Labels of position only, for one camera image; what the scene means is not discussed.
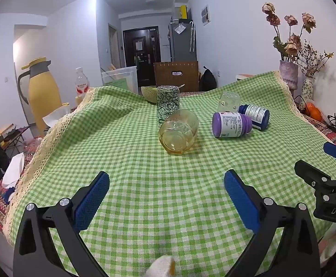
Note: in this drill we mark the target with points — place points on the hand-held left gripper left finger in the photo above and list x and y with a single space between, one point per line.
91 199

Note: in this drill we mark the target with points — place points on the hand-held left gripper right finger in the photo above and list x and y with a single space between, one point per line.
241 202

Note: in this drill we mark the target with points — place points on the yellow glass cup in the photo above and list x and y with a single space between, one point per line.
178 134

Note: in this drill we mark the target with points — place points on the small clear glass cup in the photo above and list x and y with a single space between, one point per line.
230 101

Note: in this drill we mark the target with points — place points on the cream cloth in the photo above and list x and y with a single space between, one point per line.
331 239

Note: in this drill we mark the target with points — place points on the orange fruit pile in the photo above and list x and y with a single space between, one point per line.
314 112

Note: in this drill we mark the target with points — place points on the green checked tablecloth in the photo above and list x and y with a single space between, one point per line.
144 184

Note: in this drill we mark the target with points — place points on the small speckled vase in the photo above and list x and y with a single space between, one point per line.
308 89

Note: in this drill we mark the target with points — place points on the purple pill bottle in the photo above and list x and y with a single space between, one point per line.
231 125

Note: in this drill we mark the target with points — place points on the blue pill bottle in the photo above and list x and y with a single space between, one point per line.
256 115

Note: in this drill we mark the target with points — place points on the white tissue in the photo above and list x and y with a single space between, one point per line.
54 116

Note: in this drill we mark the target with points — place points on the purple flower vase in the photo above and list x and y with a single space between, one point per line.
288 73

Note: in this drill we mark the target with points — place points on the dried twig bunch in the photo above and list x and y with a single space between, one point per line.
313 60

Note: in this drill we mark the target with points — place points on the white yellow soft object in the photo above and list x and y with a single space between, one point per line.
160 267

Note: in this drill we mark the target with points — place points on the black folding table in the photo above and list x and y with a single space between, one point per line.
12 135

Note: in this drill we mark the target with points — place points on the yellow thermos jug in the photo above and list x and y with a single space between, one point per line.
42 95

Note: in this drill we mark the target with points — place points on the clear plastic water bottle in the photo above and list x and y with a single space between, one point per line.
81 83

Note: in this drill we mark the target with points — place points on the green melon bowl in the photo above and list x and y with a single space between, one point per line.
148 94

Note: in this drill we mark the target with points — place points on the dried rose bouquet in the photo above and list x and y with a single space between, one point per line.
292 41

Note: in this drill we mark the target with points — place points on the black patterned drinking glass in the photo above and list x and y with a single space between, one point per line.
168 104

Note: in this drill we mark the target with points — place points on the clear plastic storage box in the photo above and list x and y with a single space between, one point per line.
121 78

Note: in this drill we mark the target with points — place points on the black backpack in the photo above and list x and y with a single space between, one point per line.
207 80

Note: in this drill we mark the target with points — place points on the brown wooden chair back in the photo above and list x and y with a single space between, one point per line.
176 78

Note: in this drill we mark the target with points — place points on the dark entrance door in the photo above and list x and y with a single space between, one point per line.
140 54

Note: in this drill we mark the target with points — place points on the grey cabinet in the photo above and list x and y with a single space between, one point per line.
182 44

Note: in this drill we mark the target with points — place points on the white umbrella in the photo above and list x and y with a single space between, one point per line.
191 37

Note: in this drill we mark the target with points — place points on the yellow box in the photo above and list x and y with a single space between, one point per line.
182 12

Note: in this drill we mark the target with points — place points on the white wall panel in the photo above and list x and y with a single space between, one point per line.
205 14

